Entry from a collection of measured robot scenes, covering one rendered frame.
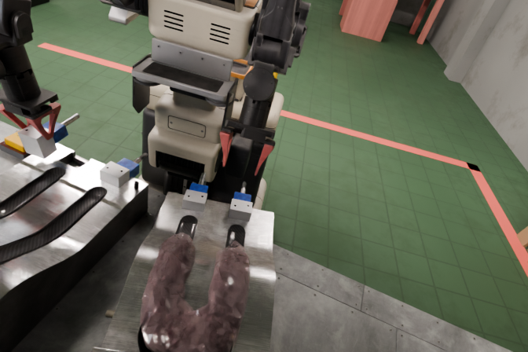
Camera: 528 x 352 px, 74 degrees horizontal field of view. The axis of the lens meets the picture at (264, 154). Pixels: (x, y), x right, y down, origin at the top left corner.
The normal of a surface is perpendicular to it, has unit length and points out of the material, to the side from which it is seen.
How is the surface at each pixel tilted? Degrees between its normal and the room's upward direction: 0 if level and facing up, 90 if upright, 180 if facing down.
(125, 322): 8
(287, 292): 0
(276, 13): 90
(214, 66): 90
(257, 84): 64
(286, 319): 0
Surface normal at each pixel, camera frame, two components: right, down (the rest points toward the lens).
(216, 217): 0.22, -0.79
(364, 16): -0.11, 0.57
